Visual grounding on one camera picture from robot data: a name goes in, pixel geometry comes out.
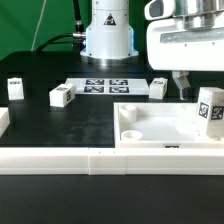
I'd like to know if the white L-shaped obstacle wall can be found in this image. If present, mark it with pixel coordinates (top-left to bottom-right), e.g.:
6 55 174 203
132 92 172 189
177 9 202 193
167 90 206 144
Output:
0 107 224 176

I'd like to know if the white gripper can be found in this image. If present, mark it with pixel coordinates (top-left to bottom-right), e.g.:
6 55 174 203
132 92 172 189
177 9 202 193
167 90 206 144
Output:
144 0 224 100

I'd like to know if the white tag sheet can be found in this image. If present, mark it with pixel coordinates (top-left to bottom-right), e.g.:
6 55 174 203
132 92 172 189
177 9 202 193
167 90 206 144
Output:
66 78 149 96

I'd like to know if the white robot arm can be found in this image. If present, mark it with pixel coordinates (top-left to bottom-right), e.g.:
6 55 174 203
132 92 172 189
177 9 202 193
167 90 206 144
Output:
81 0 224 90

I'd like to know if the white thin cable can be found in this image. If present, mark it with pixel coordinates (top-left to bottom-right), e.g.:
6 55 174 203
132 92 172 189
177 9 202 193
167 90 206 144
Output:
30 0 48 52

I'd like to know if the white square tabletop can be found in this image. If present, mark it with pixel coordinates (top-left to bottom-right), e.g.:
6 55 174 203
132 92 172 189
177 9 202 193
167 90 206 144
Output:
114 102 224 149

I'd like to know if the black cable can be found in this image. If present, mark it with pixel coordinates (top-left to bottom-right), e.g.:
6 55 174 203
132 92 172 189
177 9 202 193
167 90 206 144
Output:
34 0 88 53

